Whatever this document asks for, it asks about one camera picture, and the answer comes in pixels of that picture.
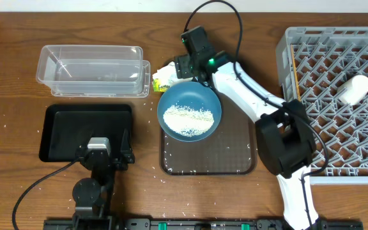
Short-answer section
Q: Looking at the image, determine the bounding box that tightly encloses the dark blue plate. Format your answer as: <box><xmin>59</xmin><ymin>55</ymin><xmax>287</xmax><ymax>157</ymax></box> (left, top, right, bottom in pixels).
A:
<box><xmin>157</xmin><ymin>82</ymin><xmax>222</xmax><ymax>142</ymax></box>

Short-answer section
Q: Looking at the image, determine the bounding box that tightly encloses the white plastic cup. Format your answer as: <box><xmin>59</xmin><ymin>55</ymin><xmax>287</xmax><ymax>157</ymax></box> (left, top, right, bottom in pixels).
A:
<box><xmin>337</xmin><ymin>75</ymin><xmax>368</xmax><ymax>105</ymax></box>

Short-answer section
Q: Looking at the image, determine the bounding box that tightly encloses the orange chopstick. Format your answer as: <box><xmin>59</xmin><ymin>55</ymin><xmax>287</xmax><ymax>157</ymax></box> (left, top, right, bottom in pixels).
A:
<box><xmin>290</xmin><ymin>44</ymin><xmax>301</xmax><ymax>102</ymax></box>

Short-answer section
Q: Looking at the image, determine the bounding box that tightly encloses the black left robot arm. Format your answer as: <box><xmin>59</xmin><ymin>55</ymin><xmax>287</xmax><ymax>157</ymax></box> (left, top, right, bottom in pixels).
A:
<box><xmin>72</xmin><ymin>129</ymin><xmax>135</xmax><ymax>229</ymax></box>

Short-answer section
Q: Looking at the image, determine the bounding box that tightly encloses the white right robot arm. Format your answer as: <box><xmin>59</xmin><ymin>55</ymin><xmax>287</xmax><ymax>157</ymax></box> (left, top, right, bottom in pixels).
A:
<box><xmin>174</xmin><ymin>51</ymin><xmax>319</xmax><ymax>229</ymax></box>

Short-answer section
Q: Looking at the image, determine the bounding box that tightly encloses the grey dishwasher rack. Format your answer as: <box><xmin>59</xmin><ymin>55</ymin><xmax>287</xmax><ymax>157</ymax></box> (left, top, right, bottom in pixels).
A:
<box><xmin>276</xmin><ymin>27</ymin><xmax>368</xmax><ymax>185</ymax></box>

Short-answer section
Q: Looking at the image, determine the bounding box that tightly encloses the crumpled white paper napkin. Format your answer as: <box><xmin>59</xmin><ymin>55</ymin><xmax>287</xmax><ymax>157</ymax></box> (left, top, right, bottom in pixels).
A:
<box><xmin>153</xmin><ymin>61</ymin><xmax>191</xmax><ymax>87</ymax></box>

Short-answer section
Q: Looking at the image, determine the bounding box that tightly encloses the yellow green snack wrapper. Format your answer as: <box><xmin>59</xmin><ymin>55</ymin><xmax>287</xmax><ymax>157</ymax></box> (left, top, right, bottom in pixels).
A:
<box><xmin>153</xmin><ymin>79</ymin><xmax>170</xmax><ymax>93</ymax></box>

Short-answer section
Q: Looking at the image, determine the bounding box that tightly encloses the black plastic tray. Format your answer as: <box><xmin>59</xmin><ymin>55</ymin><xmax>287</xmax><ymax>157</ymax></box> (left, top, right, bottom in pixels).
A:
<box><xmin>39</xmin><ymin>104</ymin><xmax>132</xmax><ymax>162</ymax></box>

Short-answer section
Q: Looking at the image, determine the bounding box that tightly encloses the pile of white rice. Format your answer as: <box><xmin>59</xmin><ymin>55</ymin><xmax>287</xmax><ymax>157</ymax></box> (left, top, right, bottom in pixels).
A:
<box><xmin>162</xmin><ymin>105</ymin><xmax>215</xmax><ymax>137</ymax></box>

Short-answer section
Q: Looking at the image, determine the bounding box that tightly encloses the brown serving tray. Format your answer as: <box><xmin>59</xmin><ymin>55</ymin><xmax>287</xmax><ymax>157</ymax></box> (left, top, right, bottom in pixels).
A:
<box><xmin>160</xmin><ymin>86</ymin><xmax>256</xmax><ymax>176</ymax></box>

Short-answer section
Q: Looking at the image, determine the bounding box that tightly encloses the clear plastic bin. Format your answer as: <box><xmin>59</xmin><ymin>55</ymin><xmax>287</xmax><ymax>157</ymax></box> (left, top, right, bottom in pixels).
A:
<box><xmin>36</xmin><ymin>45</ymin><xmax>151</xmax><ymax>98</ymax></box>

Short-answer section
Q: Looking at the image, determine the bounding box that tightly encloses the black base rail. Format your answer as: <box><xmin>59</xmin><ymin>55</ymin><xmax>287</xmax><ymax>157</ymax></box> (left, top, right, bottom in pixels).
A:
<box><xmin>42</xmin><ymin>218</ymin><xmax>365</xmax><ymax>230</ymax></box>

